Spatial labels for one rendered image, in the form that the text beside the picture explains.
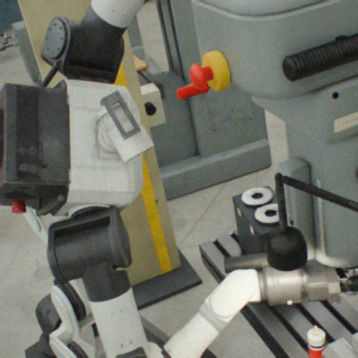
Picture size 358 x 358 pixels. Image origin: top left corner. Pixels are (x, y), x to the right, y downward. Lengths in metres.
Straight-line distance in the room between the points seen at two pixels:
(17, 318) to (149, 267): 0.78
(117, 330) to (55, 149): 0.38
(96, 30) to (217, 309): 0.62
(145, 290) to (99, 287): 2.06
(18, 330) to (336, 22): 2.74
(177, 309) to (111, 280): 1.95
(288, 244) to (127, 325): 0.38
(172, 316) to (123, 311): 1.89
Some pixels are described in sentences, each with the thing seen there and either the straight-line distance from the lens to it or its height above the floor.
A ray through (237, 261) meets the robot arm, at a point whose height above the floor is 1.28.
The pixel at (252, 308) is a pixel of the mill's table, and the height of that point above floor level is 0.96.
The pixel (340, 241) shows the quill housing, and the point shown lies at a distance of 1.08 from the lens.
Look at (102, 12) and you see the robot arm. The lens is 1.20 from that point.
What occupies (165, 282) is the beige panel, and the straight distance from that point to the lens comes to 3.21.
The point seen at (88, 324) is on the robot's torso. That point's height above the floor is 0.93.
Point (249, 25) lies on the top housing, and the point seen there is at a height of 1.85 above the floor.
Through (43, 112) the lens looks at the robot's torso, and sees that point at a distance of 1.16.
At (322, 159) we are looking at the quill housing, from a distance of 1.00.
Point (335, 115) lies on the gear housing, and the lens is 0.89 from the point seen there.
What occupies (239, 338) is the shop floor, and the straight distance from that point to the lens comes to 2.87.
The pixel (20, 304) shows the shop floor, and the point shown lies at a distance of 3.47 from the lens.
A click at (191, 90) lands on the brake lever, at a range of 1.00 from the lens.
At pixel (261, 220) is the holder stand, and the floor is 1.16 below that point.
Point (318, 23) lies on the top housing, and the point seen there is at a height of 1.83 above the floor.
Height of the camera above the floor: 2.07
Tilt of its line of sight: 30 degrees down
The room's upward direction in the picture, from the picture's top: 12 degrees counter-clockwise
